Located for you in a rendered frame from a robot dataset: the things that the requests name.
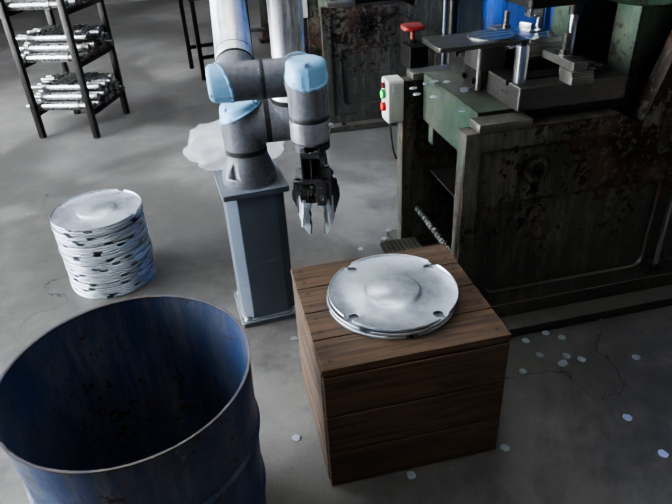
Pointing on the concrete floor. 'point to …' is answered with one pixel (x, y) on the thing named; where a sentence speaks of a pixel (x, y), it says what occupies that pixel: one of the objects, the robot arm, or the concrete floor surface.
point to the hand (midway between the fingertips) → (318, 226)
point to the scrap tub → (136, 407)
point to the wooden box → (400, 380)
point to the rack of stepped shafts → (66, 52)
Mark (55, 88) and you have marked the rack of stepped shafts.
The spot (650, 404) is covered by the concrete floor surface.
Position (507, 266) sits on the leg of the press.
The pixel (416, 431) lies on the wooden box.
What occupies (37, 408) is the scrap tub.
